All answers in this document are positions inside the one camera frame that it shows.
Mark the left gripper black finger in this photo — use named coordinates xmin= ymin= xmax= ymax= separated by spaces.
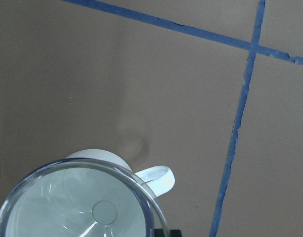
xmin=154 ymin=229 xmax=182 ymax=237

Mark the clear plastic funnel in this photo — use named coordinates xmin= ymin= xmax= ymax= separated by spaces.
xmin=0 ymin=158 xmax=170 ymax=237

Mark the white enamel mug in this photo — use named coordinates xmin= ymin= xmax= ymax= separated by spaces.
xmin=66 ymin=149 xmax=175 ymax=237

